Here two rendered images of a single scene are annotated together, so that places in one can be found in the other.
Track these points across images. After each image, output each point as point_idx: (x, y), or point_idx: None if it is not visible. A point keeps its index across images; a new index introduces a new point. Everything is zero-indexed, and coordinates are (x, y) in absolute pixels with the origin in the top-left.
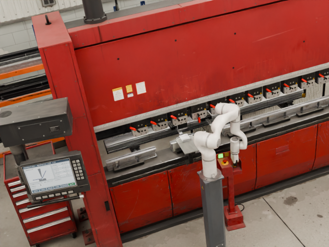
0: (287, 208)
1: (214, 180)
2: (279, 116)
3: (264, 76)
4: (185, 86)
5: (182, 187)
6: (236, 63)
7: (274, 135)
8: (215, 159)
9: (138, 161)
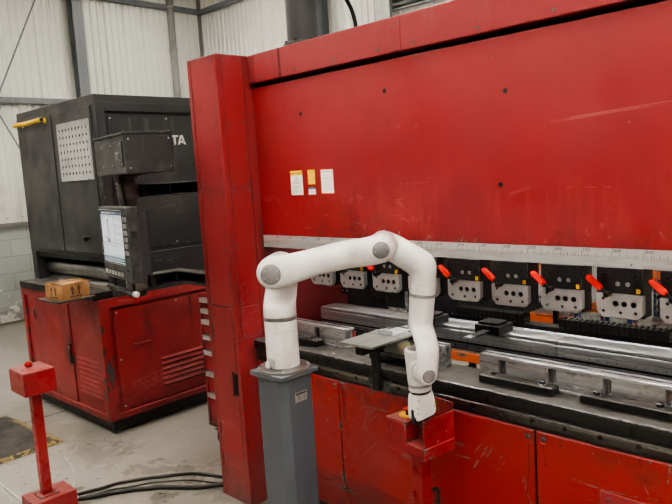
0: None
1: (262, 373)
2: (650, 398)
3: (587, 234)
4: (397, 202)
5: (362, 445)
6: (507, 175)
7: (593, 435)
8: (276, 321)
9: (311, 338)
